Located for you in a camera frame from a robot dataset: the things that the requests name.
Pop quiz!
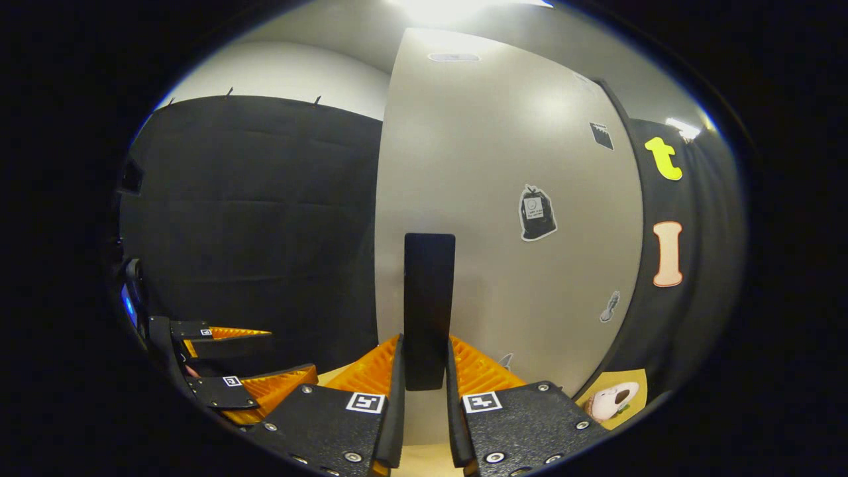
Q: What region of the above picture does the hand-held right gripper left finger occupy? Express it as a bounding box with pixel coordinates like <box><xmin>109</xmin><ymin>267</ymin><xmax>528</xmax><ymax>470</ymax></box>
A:
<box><xmin>248</xmin><ymin>333</ymin><xmax>407</xmax><ymax>477</ymax></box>

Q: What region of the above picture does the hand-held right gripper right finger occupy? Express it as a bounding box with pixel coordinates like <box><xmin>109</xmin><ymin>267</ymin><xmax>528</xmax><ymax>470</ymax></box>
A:
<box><xmin>444</xmin><ymin>335</ymin><xmax>610</xmax><ymax>477</ymax></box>

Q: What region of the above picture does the black cabinet door handle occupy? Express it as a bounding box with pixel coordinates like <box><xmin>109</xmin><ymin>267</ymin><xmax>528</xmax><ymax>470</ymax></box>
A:
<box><xmin>403</xmin><ymin>233</ymin><xmax>456</xmax><ymax>392</ymax></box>

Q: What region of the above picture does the beige cabinet door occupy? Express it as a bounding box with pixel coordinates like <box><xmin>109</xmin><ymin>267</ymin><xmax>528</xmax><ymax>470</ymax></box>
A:
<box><xmin>373</xmin><ymin>28</ymin><xmax>645</xmax><ymax>446</ymax></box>

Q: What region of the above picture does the black backdrop cloth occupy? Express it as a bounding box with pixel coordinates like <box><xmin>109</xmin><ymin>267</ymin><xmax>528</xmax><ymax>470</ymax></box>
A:
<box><xmin>662</xmin><ymin>126</ymin><xmax>749</xmax><ymax>398</ymax></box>
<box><xmin>118</xmin><ymin>95</ymin><xmax>385</xmax><ymax>398</ymax></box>
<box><xmin>576</xmin><ymin>118</ymin><xmax>703</xmax><ymax>405</ymax></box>

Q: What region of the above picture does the white round toy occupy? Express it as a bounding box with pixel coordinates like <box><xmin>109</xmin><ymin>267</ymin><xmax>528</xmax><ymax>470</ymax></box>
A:
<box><xmin>586</xmin><ymin>381</ymin><xmax>641</xmax><ymax>423</ymax></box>

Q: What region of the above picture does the long ceiling light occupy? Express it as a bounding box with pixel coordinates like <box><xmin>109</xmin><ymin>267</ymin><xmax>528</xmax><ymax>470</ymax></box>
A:
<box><xmin>394</xmin><ymin>0</ymin><xmax>555</xmax><ymax>27</ymax></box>
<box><xmin>664</xmin><ymin>117</ymin><xmax>703</xmax><ymax>141</ymax></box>

